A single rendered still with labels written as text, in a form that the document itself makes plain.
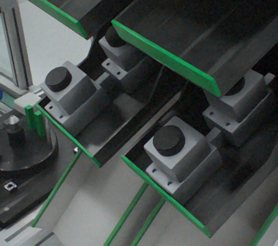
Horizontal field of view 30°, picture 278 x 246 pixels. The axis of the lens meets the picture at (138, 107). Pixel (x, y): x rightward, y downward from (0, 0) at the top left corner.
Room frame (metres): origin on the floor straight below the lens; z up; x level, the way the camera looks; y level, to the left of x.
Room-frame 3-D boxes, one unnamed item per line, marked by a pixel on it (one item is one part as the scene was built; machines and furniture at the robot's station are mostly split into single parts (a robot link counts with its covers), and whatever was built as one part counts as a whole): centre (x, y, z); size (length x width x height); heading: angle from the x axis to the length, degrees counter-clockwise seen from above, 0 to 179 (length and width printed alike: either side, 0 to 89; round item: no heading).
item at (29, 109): (0.77, 0.20, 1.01); 0.01 x 0.01 x 0.05; 46
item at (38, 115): (0.75, 0.18, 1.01); 0.01 x 0.01 x 0.05; 46
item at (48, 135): (0.71, 0.16, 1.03); 0.01 x 0.01 x 0.08; 46
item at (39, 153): (0.72, 0.22, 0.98); 0.14 x 0.14 x 0.02
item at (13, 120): (0.72, 0.22, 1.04); 0.02 x 0.02 x 0.03
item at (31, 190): (0.72, 0.22, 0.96); 0.24 x 0.24 x 0.02; 46
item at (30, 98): (0.86, 0.22, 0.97); 0.05 x 0.05 x 0.04; 46
